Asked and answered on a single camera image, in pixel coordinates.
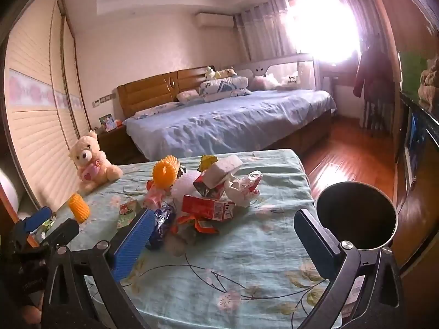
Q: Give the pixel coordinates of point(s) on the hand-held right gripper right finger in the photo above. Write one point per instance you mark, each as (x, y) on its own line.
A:
(315, 243)

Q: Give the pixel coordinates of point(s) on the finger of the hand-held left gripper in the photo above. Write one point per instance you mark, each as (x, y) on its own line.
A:
(36, 217)
(61, 233)

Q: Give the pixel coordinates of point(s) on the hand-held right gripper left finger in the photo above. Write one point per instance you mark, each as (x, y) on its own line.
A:
(132, 243)

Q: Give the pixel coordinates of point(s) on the yellow foam fruit net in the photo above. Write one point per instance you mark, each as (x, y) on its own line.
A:
(79, 209)

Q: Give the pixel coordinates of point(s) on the black round trash bin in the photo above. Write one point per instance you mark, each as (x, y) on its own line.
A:
(356, 212)

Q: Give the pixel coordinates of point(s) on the orange snack wrapper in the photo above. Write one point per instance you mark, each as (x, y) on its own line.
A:
(202, 226)

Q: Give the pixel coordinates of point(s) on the red milk carton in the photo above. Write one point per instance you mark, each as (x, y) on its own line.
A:
(205, 207)
(204, 185)

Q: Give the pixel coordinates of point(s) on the yellow snack wrapper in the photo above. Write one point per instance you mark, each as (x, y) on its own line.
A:
(207, 161)

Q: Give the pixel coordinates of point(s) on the person's left hand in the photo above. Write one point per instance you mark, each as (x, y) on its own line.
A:
(31, 315)

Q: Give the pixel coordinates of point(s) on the green snack packet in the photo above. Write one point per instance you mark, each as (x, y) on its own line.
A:
(127, 214)

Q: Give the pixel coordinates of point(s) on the blue foil wrapper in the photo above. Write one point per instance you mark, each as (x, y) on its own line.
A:
(163, 222)

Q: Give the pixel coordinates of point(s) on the clear plastic bag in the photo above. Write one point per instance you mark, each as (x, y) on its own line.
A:
(178, 243)

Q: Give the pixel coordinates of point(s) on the green floral tablecloth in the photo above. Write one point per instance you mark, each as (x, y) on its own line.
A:
(240, 246)

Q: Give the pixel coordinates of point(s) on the cream teddy bear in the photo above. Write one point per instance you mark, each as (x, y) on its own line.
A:
(89, 157)

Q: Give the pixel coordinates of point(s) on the dark wooden nightstand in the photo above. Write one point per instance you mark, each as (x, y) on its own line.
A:
(113, 144)

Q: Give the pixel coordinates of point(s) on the cream sliding wardrobe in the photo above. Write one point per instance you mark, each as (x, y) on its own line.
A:
(34, 109)

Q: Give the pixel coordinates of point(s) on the floral pillow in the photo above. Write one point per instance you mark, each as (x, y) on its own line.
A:
(147, 112)
(188, 96)

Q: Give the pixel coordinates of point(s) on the black glossy cabinet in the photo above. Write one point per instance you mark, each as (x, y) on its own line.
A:
(422, 144)

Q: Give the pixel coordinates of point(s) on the wooden headboard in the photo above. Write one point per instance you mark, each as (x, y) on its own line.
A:
(147, 96)

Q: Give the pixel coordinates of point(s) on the bed with blue sheet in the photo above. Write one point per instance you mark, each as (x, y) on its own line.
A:
(223, 120)

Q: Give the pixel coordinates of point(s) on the pink plush toy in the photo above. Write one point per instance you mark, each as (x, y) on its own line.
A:
(264, 82)

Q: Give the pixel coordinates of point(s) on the dark red coat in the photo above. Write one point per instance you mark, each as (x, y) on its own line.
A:
(372, 75)

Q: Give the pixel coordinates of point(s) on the folded blue white quilt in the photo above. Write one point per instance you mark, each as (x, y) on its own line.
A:
(223, 85)

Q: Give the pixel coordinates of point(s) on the small cream plush toy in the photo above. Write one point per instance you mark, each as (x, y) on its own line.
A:
(219, 73)

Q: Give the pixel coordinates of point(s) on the stack of green boxes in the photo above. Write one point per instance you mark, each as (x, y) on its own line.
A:
(413, 72)

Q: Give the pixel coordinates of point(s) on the brown fluffy towel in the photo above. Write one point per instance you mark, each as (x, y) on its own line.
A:
(430, 82)

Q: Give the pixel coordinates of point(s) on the white air conditioner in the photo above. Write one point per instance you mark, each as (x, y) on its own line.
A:
(214, 20)

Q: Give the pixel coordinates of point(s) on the photo frame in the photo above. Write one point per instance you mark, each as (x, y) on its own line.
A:
(108, 122)

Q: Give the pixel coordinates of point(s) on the wall switch panel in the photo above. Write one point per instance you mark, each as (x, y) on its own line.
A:
(103, 100)

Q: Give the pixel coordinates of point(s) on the grey bed guard rail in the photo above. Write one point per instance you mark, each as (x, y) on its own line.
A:
(274, 65)

